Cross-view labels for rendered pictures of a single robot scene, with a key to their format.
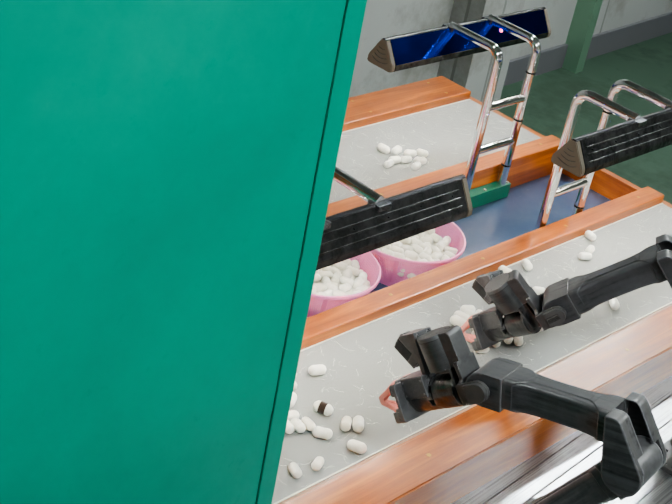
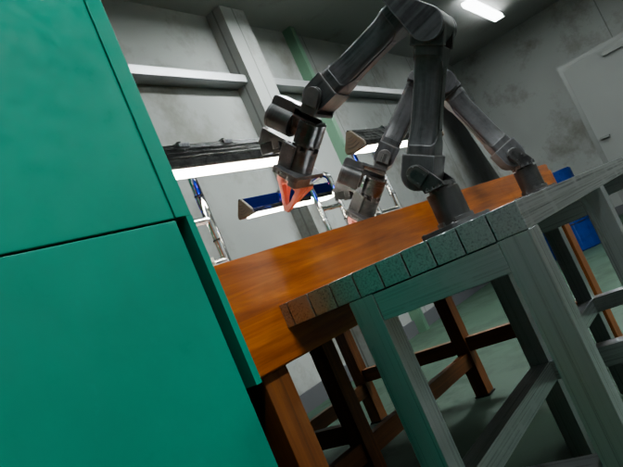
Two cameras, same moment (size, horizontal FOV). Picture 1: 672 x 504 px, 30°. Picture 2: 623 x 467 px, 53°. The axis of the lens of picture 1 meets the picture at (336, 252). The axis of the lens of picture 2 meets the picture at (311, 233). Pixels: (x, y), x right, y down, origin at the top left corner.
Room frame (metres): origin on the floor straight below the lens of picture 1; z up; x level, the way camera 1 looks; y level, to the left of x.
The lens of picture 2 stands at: (0.41, -0.08, 0.66)
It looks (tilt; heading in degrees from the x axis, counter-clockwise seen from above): 5 degrees up; 357
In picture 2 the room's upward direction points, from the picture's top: 24 degrees counter-clockwise
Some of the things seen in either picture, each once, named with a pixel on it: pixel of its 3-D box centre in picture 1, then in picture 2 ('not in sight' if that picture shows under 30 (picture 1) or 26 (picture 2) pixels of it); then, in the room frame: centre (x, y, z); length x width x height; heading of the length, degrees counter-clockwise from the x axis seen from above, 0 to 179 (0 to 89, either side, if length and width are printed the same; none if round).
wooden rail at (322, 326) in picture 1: (420, 301); not in sight; (2.31, -0.20, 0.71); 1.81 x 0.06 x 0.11; 139
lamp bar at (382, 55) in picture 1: (466, 35); (291, 197); (3.01, -0.22, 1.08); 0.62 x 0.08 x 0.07; 139
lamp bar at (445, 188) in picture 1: (344, 229); (207, 156); (1.91, -0.01, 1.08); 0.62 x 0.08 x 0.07; 139
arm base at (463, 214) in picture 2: not in sight; (450, 207); (1.55, -0.40, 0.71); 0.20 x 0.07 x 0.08; 143
